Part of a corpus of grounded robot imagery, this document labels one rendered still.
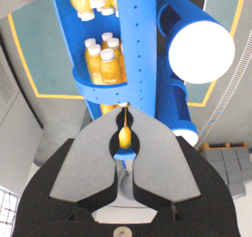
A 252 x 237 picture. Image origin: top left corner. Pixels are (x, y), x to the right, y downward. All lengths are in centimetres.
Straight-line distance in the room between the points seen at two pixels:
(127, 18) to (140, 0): 5
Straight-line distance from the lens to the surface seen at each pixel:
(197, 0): 151
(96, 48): 52
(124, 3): 35
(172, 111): 105
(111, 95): 46
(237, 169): 359
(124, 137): 74
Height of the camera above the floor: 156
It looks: 41 degrees down
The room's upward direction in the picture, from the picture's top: 175 degrees counter-clockwise
